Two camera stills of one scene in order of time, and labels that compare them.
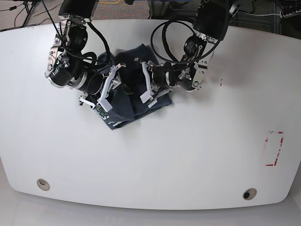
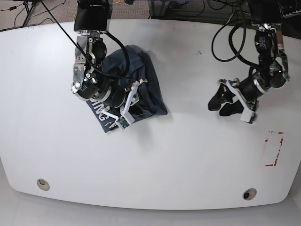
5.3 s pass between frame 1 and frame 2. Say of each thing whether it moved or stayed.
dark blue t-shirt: moved
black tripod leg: stayed
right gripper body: moved
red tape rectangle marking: stayed
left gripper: moved
